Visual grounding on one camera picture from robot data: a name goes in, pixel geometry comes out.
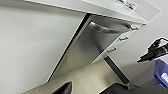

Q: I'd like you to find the stainless steel dishwasher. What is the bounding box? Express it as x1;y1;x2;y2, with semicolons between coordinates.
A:
49;14;140;84

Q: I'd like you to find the white narrow drawer cabinet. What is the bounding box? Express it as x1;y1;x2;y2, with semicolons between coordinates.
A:
92;27;148;65

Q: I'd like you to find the white two-door base cabinet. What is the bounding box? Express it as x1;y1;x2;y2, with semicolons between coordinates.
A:
0;0;90;94

